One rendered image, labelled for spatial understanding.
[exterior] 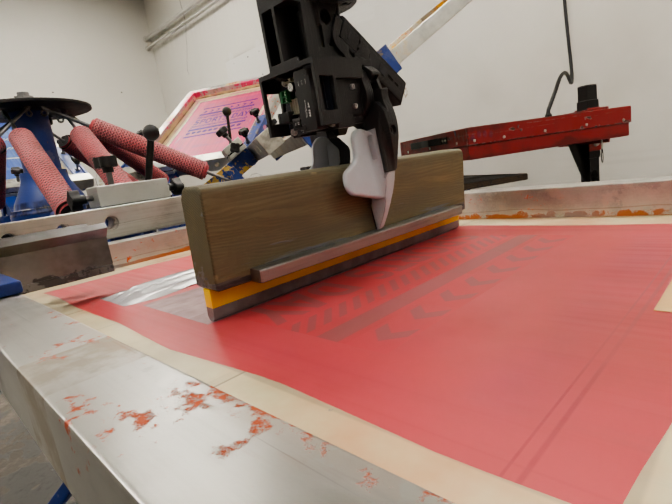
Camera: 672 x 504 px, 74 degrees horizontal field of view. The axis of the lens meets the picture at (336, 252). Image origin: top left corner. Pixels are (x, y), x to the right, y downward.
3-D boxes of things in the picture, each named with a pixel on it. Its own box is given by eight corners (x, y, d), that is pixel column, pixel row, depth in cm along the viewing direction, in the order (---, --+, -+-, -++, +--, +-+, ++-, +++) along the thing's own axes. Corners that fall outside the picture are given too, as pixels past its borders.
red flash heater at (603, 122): (538, 149, 183) (537, 119, 181) (641, 138, 139) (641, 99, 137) (402, 170, 169) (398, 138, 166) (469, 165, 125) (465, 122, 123)
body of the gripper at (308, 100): (269, 146, 40) (240, 2, 38) (334, 137, 46) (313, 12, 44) (328, 133, 35) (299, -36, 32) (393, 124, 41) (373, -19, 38)
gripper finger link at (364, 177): (345, 241, 39) (315, 139, 39) (385, 226, 43) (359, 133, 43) (370, 236, 37) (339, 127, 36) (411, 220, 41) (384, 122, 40)
